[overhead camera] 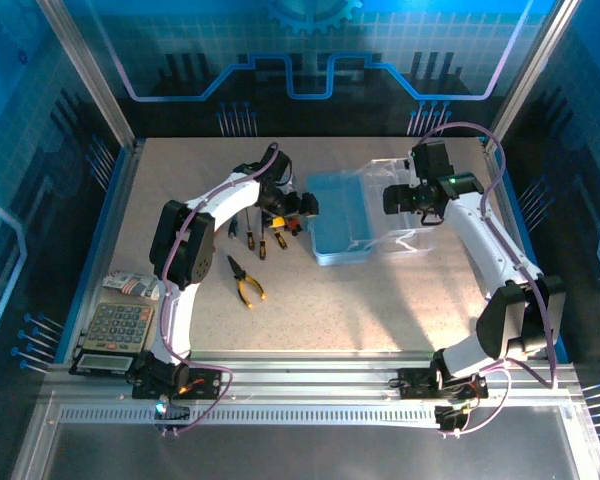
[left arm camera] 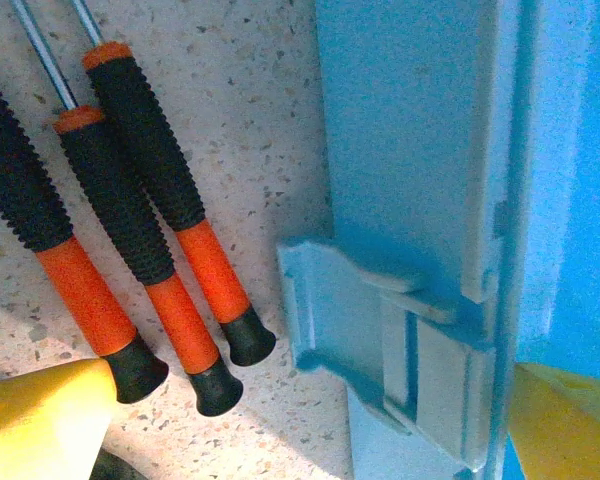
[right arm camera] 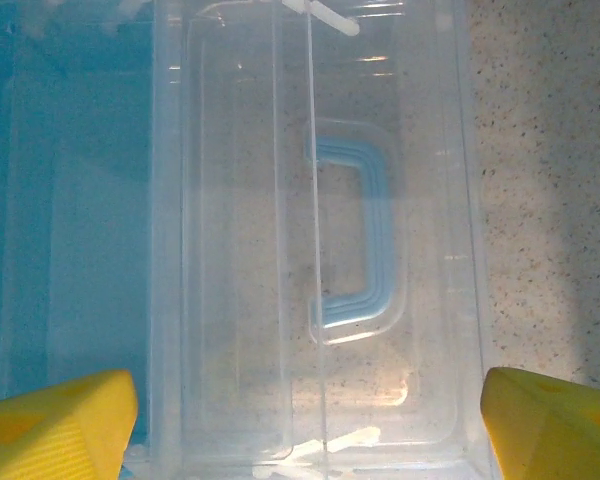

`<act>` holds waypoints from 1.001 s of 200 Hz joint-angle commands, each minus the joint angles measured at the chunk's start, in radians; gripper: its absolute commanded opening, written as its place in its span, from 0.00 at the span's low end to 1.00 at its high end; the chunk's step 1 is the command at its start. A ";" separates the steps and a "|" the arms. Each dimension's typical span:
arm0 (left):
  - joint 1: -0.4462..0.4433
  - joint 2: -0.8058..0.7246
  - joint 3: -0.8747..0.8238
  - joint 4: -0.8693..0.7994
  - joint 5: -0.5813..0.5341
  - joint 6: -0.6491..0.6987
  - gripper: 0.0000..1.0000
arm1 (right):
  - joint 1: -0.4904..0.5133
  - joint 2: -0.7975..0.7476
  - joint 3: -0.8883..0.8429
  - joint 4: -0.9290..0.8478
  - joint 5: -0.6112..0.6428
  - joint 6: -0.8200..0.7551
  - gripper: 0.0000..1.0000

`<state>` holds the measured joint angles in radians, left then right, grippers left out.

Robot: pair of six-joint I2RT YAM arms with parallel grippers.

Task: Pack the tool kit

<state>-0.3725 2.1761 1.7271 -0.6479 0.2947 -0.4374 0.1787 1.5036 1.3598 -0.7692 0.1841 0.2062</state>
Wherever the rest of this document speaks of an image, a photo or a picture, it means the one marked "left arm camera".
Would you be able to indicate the orange black precision screwdriver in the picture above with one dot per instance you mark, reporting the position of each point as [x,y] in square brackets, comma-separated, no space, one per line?
[180,320]
[85,290]
[210,270]

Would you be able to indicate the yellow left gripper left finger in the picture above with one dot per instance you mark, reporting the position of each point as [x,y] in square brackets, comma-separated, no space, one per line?
[35,430]

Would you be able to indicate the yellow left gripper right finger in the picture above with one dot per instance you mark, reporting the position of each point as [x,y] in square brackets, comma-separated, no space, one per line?
[570,430]

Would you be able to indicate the translucent blue plastic tool box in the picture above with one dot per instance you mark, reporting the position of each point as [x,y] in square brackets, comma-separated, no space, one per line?
[405,125]

